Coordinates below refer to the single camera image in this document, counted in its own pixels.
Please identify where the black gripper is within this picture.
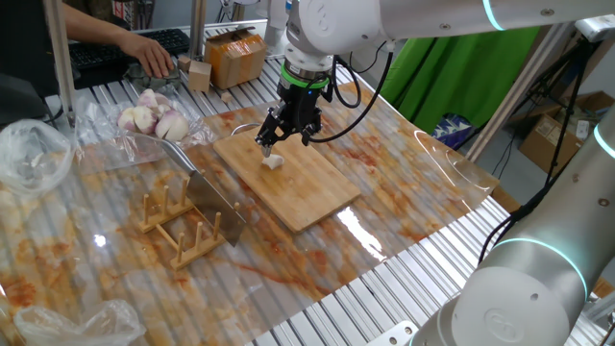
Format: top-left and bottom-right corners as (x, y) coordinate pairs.
(254, 79), (333, 159)

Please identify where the steel cleaver knife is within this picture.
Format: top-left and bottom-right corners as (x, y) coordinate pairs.
(143, 134), (247, 248)

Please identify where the bare person forearm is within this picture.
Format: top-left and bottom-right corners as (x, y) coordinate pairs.
(61, 2), (134, 49)

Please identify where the clear plastic bag with onions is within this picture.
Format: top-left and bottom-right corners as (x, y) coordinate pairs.
(74, 86), (217, 169)

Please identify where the bare person hand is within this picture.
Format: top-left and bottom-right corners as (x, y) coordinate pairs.
(117, 33), (175, 80)

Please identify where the bamboo cutting board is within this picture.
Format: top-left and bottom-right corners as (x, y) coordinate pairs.
(212, 122), (362, 235)

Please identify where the taped cardboard box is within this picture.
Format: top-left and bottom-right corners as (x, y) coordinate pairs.
(204, 26), (268, 91)

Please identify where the marble pattern plastic mat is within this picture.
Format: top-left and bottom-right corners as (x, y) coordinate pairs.
(0, 81), (501, 346)

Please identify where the peeled purple white onion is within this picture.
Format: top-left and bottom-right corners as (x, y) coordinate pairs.
(117, 105), (159, 136)
(136, 88), (160, 110)
(153, 93), (173, 116)
(154, 110), (191, 142)

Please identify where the grey cloth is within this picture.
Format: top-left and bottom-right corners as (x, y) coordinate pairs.
(123, 62), (183, 95)

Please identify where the wooden peg rack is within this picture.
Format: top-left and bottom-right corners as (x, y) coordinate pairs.
(137, 177), (241, 271)

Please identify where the black computer keyboard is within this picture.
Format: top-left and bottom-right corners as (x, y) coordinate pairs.
(66, 28), (191, 71)

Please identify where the blue white patterned bag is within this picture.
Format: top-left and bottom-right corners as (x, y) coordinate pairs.
(430, 112), (476, 150)

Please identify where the green cloth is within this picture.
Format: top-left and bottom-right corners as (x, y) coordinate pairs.
(379, 26), (542, 136)

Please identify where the open cardboard box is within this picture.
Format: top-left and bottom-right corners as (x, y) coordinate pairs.
(508, 89), (615, 177)

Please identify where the crumpled clear plastic bag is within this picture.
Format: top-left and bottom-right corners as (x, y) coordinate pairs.
(0, 118), (76, 198)

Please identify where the plastic bag with meat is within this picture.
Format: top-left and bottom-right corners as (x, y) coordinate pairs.
(12, 300), (147, 346)

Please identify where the black tripod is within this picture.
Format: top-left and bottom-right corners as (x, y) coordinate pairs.
(494, 36), (600, 188)

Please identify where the person torso black shirt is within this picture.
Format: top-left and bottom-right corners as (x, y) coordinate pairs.
(0, 0), (62, 127)

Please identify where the short looped black cable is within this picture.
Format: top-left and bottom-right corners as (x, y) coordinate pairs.
(331, 55), (362, 110)

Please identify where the long black gripper cable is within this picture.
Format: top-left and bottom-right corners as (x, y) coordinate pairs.
(307, 40), (395, 144)

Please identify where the aluminium frame post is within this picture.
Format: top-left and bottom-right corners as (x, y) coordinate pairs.
(188, 0), (209, 62)
(43, 0), (78, 130)
(464, 21), (578, 163)

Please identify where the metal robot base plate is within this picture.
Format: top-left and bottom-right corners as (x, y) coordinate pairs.
(367, 320), (420, 346)

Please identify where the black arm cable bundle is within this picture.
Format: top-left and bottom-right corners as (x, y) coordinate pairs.
(478, 158), (578, 265)

